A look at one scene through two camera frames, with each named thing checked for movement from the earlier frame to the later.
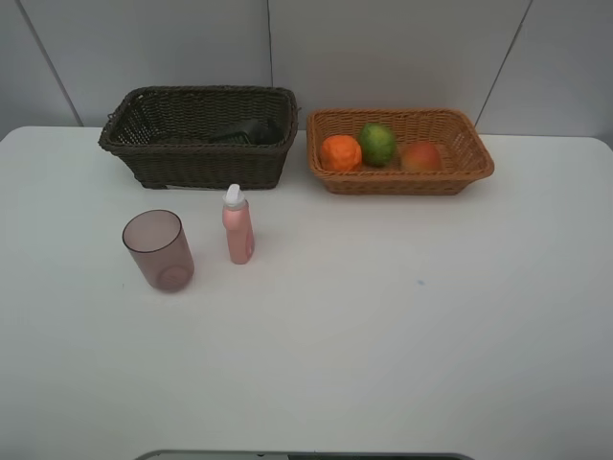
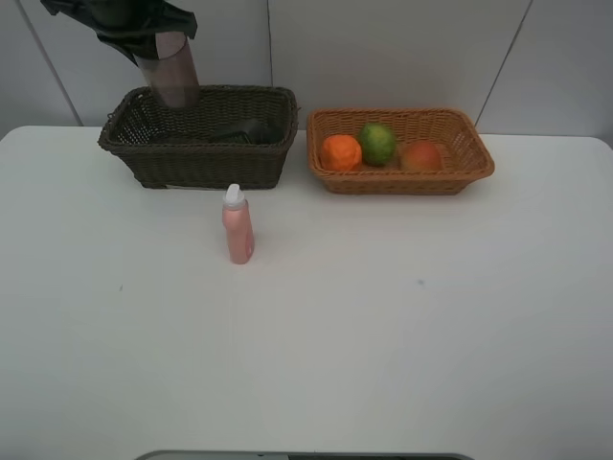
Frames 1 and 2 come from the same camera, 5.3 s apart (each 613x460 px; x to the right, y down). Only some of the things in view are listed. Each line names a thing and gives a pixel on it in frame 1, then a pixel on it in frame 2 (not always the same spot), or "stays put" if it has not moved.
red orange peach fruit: x=421 y=157 stays put
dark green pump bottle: x=267 y=131 stays put
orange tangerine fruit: x=341 y=153 stays put
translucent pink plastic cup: x=156 y=240 → x=172 y=76
